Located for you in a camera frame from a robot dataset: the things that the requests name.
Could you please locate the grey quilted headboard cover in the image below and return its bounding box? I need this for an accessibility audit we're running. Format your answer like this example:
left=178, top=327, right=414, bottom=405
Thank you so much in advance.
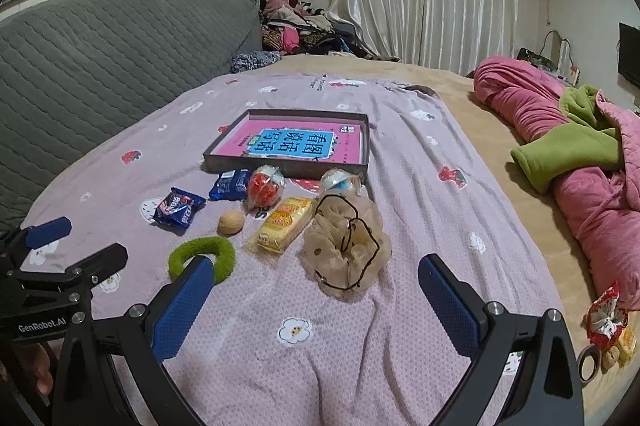
left=0, top=0, right=263, bottom=231

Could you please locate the small yellow packet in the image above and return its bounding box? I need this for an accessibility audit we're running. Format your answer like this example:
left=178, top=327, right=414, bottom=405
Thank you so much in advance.
left=617, top=331, right=638, bottom=367

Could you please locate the red snack packet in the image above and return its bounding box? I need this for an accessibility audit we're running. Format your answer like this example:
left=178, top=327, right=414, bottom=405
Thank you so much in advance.
left=585, top=281, right=630, bottom=349

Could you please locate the person's left hand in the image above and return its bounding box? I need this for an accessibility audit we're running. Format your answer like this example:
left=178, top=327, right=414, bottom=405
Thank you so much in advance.
left=22, top=343, right=56, bottom=399

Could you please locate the white metal rack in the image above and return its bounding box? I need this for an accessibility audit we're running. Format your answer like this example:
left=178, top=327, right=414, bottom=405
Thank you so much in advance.
left=542, top=28, right=583, bottom=86

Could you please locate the pile of clothes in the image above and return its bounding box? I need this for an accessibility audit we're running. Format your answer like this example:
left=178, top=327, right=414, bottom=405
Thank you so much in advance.
left=257, top=0, right=401, bottom=61

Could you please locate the pink printed bed sheet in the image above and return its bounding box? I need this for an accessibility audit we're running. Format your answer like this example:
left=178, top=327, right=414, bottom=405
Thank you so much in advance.
left=20, top=70, right=566, bottom=426

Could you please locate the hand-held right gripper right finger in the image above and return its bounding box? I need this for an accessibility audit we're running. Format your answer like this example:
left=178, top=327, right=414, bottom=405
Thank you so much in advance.
left=417, top=253, right=586, bottom=426

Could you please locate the beige blanket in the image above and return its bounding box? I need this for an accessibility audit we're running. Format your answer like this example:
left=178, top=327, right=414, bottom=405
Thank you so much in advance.
left=270, top=54, right=640, bottom=407

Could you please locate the green fuzzy hair scrunchie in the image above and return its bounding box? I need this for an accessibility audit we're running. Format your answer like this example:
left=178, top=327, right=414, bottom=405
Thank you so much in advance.
left=167, top=236, right=237, bottom=283

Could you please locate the dark patterned bag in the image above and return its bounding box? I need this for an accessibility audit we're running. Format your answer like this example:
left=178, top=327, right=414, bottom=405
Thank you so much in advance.
left=515, top=47, right=556, bottom=71

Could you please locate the plastic-wrapped toy egg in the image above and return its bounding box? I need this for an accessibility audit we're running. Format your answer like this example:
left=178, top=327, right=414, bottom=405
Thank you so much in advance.
left=319, top=167, right=362, bottom=197
left=245, top=163, right=286, bottom=213

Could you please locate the tape roll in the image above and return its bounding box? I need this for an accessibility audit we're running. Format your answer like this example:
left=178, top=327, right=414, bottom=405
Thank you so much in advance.
left=577, top=345, right=603, bottom=384

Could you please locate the beige mesh hair scrunchie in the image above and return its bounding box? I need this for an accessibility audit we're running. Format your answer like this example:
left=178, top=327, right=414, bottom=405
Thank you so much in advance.
left=302, top=192, right=392, bottom=301

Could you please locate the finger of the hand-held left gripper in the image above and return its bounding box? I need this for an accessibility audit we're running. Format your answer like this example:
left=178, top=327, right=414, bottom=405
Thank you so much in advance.
left=7, top=242, right=129, bottom=301
left=0, top=216, right=73, bottom=267

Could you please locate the grey shallow cardboard box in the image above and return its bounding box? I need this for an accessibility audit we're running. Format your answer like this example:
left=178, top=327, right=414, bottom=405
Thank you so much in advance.
left=201, top=108, right=372, bottom=184

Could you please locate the yellow cake packet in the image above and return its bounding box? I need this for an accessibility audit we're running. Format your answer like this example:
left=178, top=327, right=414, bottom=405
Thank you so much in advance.
left=245, top=196, right=316, bottom=254

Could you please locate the blue patterned cloth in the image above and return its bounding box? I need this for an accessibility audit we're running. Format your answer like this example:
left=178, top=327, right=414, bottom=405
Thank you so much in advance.
left=230, top=50, right=282, bottom=74

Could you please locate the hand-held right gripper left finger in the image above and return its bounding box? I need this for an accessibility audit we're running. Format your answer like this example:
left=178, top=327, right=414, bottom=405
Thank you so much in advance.
left=50, top=256, right=216, bottom=426

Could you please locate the blue cookie packet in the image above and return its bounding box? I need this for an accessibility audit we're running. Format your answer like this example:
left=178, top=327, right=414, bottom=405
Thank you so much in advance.
left=151, top=187, right=207, bottom=229
left=208, top=168, right=253, bottom=201

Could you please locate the pink quilt with green lining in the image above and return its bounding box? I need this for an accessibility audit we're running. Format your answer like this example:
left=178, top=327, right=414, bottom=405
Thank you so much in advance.
left=472, top=56, right=640, bottom=311

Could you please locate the black television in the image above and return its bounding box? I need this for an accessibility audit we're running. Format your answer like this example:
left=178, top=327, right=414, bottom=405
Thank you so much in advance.
left=617, top=22, right=640, bottom=87

